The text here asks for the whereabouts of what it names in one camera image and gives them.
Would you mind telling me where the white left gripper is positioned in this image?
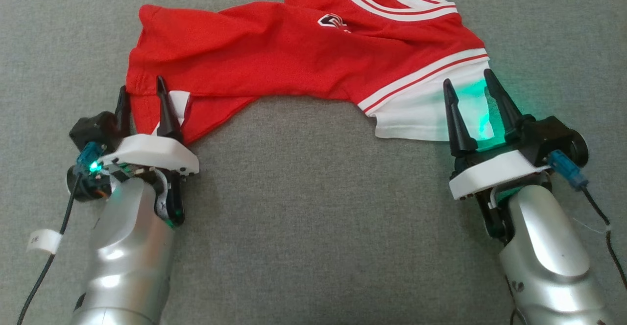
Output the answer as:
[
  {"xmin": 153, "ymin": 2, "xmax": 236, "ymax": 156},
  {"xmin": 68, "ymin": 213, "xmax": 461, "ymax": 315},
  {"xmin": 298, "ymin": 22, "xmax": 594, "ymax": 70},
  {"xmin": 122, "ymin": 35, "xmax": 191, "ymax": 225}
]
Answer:
[{"xmin": 98, "ymin": 76, "xmax": 200, "ymax": 228}]

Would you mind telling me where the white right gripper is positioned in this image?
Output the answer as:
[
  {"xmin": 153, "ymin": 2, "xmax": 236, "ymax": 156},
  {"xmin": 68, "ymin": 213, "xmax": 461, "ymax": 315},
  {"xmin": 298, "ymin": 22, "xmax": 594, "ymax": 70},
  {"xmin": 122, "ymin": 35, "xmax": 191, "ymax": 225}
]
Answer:
[{"xmin": 443, "ymin": 69, "xmax": 552, "ymax": 240}]

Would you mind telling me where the red white-sleeved jersey shirt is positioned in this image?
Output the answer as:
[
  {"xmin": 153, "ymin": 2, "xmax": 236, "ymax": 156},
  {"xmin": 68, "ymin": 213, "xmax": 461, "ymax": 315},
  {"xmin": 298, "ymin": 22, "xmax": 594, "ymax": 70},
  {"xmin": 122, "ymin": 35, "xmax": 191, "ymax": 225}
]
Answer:
[{"xmin": 126, "ymin": 0, "xmax": 490, "ymax": 145}]

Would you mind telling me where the grey fabric sofa ottoman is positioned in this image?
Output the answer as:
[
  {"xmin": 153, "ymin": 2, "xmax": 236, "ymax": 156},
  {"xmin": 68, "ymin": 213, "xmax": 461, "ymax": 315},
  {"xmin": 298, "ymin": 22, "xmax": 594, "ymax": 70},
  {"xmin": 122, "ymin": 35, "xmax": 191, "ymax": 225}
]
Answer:
[{"xmin": 0, "ymin": 0, "xmax": 627, "ymax": 325}]

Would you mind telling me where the black right cable blue plug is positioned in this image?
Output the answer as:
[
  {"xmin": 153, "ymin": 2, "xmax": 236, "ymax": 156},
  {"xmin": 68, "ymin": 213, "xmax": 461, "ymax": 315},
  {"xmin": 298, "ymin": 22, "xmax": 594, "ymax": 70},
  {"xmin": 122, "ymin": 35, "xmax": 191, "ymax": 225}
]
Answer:
[{"xmin": 549, "ymin": 150, "xmax": 627, "ymax": 291}]

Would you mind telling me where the black cable blue plug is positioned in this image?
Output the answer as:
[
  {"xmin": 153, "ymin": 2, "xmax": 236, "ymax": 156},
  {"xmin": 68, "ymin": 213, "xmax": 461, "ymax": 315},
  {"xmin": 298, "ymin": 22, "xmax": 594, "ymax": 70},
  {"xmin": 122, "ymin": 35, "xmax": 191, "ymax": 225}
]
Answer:
[
  {"xmin": 549, "ymin": 150, "xmax": 627, "ymax": 291},
  {"xmin": 17, "ymin": 141, "xmax": 104, "ymax": 325}
]

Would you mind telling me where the black left cable blue plug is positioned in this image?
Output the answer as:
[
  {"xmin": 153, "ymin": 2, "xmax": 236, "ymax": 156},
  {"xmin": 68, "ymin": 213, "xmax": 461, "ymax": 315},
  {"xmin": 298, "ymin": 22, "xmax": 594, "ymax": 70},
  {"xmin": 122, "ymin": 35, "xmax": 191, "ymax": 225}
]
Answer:
[{"xmin": 17, "ymin": 141, "xmax": 104, "ymax": 325}]

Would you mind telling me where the white cable label tag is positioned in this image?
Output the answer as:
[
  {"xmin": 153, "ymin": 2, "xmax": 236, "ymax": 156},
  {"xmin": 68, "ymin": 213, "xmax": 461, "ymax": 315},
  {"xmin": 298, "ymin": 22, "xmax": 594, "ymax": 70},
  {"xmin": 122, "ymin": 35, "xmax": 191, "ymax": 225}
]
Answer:
[{"xmin": 27, "ymin": 229, "xmax": 62, "ymax": 255}]

